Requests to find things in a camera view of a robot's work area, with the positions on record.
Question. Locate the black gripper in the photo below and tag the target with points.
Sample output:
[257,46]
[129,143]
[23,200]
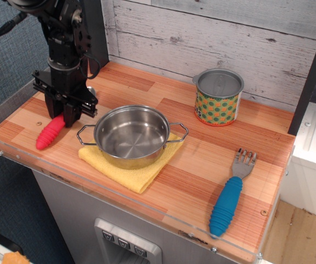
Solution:
[66,91]

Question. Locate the red handled metal spoon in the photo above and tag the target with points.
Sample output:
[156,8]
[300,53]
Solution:
[50,132]

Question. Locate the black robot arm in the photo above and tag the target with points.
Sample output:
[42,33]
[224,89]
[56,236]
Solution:
[69,43]

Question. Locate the stainless steel pot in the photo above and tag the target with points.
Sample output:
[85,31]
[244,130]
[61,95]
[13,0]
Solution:
[132,136]

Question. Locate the yellow cloth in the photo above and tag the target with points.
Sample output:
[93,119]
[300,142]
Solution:
[136,180]

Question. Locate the grey cabinet with button panel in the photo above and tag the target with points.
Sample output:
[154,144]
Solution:
[104,226]

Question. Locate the green orange patterned tin can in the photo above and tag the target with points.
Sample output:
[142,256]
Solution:
[218,96]

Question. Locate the black orange object bottom left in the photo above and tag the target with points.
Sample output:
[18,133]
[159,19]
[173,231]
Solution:
[4,253]

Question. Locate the white cabinet on right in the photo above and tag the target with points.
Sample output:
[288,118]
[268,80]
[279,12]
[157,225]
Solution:
[298,187]

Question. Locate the clear acrylic guard rail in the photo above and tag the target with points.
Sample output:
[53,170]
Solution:
[193,178]

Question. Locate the black vertical post left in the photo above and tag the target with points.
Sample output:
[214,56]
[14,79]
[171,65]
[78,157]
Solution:
[96,28]

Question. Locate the black vertical post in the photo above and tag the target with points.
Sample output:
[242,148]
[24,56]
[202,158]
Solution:
[304,100]
[96,28]

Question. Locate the blue handled metal fork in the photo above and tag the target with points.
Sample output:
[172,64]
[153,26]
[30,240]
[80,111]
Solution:
[226,204]

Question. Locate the black vertical post right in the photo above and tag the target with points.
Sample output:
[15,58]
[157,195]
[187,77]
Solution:
[304,100]

